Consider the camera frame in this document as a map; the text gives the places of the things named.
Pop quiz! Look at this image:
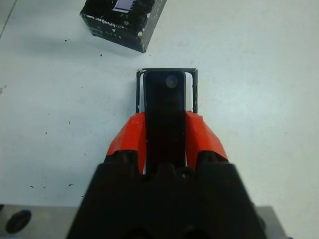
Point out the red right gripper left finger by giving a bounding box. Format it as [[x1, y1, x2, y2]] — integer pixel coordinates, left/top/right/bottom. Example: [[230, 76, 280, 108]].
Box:
[[104, 111, 148, 175]]

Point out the black camera box lid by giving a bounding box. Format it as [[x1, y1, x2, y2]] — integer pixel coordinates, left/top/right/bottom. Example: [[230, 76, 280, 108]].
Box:
[[80, 0, 168, 53]]

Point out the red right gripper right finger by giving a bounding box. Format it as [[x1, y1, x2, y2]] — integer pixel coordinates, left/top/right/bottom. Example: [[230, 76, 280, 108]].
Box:
[[184, 111, 230, 173]]

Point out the black phone-like camera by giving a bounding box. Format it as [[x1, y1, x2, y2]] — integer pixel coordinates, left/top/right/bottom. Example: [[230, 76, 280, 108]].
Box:
[[143, 69, 187, 167]]

